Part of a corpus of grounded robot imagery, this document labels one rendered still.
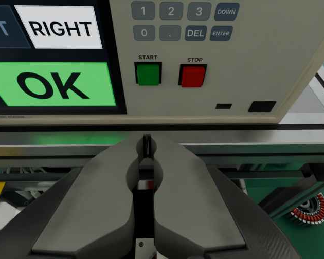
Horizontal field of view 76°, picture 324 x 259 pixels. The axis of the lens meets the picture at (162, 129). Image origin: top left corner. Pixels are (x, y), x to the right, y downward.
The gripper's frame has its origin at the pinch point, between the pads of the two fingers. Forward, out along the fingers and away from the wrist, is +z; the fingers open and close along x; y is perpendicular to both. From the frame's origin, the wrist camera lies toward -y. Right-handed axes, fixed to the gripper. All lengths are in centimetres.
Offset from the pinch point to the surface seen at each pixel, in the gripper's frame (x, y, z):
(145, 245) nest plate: -1.8, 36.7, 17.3
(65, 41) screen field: -6.1, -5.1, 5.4
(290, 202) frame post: 21.6, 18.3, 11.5
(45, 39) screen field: -7.5, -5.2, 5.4
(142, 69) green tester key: -0.5, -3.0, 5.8
